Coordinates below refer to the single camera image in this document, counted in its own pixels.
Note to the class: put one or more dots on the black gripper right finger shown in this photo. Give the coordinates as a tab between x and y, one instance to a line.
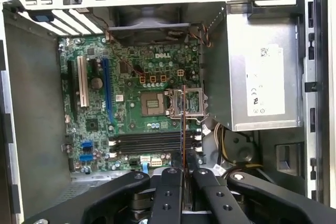
220	200

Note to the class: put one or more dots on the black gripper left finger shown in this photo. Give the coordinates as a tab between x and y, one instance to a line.
168	197

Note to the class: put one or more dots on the RAM stick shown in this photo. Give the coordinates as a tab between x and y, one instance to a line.
185	129

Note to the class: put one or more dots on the RAM slot with black clips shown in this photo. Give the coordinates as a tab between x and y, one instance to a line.
147	152
147	141

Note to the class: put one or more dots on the RAM slot with white clips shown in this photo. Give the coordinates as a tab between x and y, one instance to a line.
147	147
147	135

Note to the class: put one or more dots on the round case speaker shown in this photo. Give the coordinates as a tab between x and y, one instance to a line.
242	150

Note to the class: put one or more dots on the socket locking lever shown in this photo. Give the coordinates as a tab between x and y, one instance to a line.
176	115

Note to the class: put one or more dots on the blue SATA port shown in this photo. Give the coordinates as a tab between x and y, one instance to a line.
87	147
86	158

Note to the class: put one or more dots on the CPU socket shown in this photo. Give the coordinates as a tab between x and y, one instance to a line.
152	104

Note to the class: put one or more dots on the metal socket cover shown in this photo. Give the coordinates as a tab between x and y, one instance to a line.
194	90

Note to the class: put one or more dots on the blue expansion slot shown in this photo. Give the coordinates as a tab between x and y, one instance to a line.
107	90

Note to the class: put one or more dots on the coin cell battery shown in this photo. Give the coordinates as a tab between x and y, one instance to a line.
96	83

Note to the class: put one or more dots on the white expansion slot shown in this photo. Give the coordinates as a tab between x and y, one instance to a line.
83	82

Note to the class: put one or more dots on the black expansion slot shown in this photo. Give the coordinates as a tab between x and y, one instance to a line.
72	90

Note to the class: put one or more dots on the green motherboard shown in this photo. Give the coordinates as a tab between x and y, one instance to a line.
126	51

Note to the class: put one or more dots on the grey power supply unit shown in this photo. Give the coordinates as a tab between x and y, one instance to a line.
262	32

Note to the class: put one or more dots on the black PC case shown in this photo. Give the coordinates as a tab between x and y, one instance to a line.
31	90

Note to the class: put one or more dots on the black case fan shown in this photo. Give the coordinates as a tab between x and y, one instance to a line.
147	24

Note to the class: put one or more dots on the blue card retention latch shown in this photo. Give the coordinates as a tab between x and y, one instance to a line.
43	18

